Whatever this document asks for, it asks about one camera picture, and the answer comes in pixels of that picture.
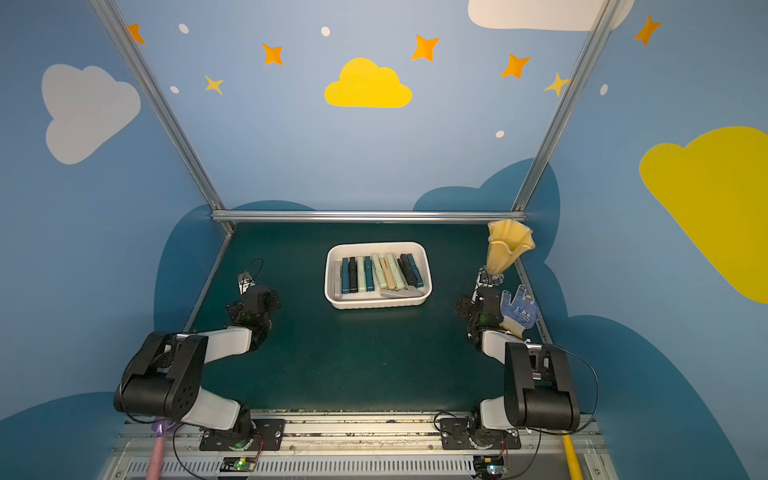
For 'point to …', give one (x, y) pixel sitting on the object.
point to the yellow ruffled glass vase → (507, 241)
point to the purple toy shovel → (159, 426)
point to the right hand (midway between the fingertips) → (479, 294)
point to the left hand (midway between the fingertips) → (260, 292)
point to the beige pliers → (388, 273)
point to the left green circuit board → (238, 464)
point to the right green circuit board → (489, 467)
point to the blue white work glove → (521, 315)
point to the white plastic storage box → (421, 251)
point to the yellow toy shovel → (576, 472)
